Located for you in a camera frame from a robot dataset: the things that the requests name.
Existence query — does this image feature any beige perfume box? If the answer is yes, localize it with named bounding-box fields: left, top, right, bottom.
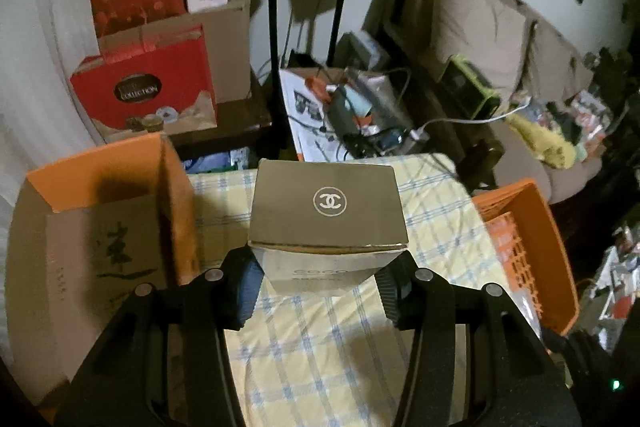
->
left=247, top=158, right=410, bottom=299

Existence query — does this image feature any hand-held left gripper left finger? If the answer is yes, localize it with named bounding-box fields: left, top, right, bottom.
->
left=54, top=246, right=266, bottom=427

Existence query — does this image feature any orange tool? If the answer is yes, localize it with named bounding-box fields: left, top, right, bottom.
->
left=306, top=76, right=332, bottom=104

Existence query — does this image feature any large brown cardboard box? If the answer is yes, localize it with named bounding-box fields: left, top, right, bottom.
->
left=97, top=0, right=252, bottom=106

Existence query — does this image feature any dark wooden side cabinet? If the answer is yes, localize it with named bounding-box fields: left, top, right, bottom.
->
left=400, top=72, right=507, bottom=194

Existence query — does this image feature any pile of colourful packets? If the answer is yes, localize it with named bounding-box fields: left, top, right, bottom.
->
left=545, top=89, right=640, bottom=158

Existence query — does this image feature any brown sofa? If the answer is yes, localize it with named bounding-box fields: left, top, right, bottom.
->
left=362, top=0, right=640, bottom=204

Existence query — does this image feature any dark wooden low cabinet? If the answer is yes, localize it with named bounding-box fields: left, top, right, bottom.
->
left=167, top=77, right=274, bottom=160

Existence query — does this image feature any orange cardboard box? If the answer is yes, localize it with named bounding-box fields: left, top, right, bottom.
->
left=5, top=132, right=202, bottom=408

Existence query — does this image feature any white cable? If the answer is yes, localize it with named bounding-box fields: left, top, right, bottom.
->
left=412, top=99, right=534, bottom=140

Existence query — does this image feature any black power strip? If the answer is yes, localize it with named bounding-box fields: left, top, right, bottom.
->
left=345, top=127, right=431, bottom=158

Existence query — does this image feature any green portable radio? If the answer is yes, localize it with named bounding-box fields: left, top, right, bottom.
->
left=440, top=54, right=501, bottom=120

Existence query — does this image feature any blue white packet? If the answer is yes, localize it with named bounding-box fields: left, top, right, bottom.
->
left=182, top=147, right=251, bottom=174

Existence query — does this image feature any large beige cushion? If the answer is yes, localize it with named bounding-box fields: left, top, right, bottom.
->
left=432, top=0, right=529, bottom=101

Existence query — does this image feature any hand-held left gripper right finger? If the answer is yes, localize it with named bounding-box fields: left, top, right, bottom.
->
left=374, top=252, right=583, bottom=427

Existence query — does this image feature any white curtain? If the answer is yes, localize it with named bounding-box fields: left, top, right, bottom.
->
left=0, top=0, right=101, bottom=188

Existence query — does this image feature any red gift box oval label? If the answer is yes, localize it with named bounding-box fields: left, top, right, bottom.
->
left=69, top=24, right=220, bottom=144

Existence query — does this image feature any orange plastic basket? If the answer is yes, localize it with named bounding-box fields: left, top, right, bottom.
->
left=470, top=178, right=581, bottom=339

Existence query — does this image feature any small brown cardboard box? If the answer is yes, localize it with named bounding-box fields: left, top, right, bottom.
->
left=284, top=67, right=417, bottom=158

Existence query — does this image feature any white printed leaflet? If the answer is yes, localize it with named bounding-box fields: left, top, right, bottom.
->
left=279, top=69, right=342, bottom=164

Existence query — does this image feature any yellow plush toy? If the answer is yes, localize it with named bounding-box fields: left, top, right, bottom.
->
left=505, top=112, right=579, bottom=170

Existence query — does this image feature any yellow checkered tablecloth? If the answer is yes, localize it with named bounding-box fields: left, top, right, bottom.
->
left=187, top=152, right=542, bottom=427

